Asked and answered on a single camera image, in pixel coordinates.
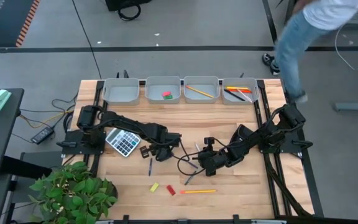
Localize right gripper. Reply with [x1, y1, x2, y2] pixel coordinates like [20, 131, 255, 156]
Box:
[196, 149, 230, 177]

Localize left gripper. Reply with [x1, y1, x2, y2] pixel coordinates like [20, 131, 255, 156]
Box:
[149, 133, 183, 162]

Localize dark green pen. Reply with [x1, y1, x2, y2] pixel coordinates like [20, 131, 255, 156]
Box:
[183, 170, 198, 187]

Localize yellow pencil pink eraser cap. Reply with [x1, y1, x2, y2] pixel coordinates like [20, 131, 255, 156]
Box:
[179, 189, 218, 195]

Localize yellow pencil orange end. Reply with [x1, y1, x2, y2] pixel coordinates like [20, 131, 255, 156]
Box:
[185, 85, 216, 99]

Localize black pen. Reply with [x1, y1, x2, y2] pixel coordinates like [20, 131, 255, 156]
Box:
[223, 88, 247, 102]

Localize white crayon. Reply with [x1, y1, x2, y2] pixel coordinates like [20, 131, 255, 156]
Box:
[237, 88, 254, 103]

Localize grey desk calculator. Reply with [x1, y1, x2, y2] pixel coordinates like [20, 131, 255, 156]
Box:
[104, 128, 142, 158]

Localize grey plastic bin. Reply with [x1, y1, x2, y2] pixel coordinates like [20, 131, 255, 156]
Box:
[144, 76, 182, 105]
[101, 77, 140, 106]
[221, 77, 260, 106]
[183, 75, 221, 105]

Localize green potted plant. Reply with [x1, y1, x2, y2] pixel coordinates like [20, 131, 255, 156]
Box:
[28, 161, 119, 224]

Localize black power adapter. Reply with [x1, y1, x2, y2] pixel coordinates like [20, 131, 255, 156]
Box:
[30, 126, 55, 145]

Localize dark grey side desk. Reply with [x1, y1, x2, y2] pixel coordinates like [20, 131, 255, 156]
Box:
[0, 151, 64, 224]

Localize person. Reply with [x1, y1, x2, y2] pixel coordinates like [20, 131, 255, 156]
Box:
[262, 0, 358, 103]

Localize black box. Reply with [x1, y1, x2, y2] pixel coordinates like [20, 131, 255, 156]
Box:
[105, 0, 152, 12]

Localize grey desk foot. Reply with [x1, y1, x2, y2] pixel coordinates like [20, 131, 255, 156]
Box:
[333, 99, 358, 112]

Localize black mat hazard stripes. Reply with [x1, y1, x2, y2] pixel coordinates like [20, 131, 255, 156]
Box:
[0, 0, 40, 48]

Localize black floor cable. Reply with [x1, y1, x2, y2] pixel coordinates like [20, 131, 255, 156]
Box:
[71, 0, 103, 80]

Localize black cable coil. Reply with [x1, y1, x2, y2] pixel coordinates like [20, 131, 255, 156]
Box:
[117, 2, 142, 22]

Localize white floor cable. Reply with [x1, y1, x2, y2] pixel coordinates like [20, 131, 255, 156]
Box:
[334, 18, 358, 72]

